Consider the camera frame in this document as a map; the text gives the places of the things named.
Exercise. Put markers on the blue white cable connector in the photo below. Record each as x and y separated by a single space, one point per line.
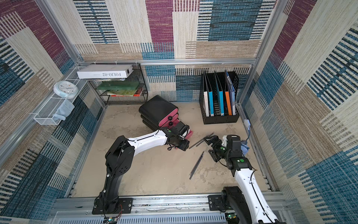
247 124

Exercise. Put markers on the white round clock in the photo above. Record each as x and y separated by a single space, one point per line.
65 89

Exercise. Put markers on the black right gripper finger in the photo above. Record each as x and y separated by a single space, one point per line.
212 140
215 156

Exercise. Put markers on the light blue binder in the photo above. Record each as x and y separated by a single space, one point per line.
210 96

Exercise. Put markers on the orange binder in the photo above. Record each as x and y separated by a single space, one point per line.
227 95

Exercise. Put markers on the white binder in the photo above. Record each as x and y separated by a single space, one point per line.
205 96

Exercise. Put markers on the black mesh shelf rack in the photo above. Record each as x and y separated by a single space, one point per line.
123 91

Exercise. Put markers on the dark blue binder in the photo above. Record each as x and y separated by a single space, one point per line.
231 94

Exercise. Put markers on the white folio box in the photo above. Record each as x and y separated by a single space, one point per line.
105 71

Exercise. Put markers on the light blue cloth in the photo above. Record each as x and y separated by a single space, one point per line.
64 110

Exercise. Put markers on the black plastic file organizer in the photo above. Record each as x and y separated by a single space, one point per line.
217 81

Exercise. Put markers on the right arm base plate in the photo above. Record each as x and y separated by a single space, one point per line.
224 203

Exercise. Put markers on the white wire basket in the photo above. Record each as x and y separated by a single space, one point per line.
44 116

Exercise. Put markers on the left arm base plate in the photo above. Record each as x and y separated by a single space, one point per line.
117 206

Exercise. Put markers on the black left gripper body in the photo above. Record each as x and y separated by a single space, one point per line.
182 144

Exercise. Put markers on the black pink drawer unit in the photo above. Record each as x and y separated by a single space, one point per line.
153 111

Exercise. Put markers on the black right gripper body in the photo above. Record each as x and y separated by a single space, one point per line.
214 143

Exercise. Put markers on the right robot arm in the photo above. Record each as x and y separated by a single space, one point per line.
246 199

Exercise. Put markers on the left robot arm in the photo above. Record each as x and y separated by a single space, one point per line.
119 160

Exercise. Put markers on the green book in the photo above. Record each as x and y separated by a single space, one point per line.
118 85

